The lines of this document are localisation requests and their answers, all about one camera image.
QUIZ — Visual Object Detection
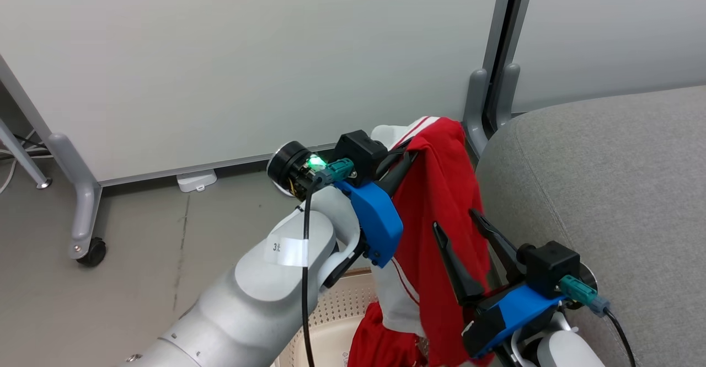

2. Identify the white floor power adapter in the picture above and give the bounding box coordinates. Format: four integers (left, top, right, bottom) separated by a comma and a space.
176, 169, 218, 193

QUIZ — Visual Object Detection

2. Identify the thin black floor cable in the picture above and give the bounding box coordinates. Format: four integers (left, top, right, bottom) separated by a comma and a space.
0, 131, 51, 161

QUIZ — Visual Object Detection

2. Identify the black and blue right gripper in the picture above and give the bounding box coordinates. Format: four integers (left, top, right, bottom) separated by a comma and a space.
432, 209, 599, 359

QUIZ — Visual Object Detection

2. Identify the white tape label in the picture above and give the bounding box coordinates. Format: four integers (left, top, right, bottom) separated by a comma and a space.
264, 236, 310, 268

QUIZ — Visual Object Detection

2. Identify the cream perforated laundry basket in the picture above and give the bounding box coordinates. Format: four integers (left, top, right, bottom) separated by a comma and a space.
276, 268, 431, 367

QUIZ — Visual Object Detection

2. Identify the wide white partition panel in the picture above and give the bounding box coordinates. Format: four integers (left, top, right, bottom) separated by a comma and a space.
0, 0, 516, 187

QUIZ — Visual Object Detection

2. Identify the grey partition foot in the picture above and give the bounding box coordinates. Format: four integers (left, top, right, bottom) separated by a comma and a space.
493, 62, 522, 131
462, 68, 492, 156

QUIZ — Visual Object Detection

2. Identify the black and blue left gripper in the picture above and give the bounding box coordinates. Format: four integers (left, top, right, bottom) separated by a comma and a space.
267, 129, 419, 269

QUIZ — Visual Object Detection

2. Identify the grey curved partition leg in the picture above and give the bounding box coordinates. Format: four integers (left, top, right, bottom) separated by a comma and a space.
46, 132, 103, 260

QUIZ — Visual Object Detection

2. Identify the black cable with teal plug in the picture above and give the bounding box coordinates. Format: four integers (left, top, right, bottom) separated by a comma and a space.
559, 275, 637, 367
301, 158, 354, 367

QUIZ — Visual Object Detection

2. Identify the thin white floor cable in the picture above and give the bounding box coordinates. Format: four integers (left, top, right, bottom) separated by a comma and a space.
0, 157, 19, 195

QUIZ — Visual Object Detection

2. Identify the red and white garment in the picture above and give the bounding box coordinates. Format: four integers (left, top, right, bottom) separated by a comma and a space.
347, 116, 495, 367

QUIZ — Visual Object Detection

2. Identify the black caster wheel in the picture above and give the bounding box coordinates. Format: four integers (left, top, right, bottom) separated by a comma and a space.
76, 237, 107, 268

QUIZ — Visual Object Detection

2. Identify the thin grey metal leg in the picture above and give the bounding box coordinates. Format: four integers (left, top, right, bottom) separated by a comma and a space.
0, 118, 53, 190

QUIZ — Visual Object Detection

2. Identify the grey fabric sofa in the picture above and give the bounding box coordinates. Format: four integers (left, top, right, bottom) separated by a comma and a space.
475, 84, 706, 367

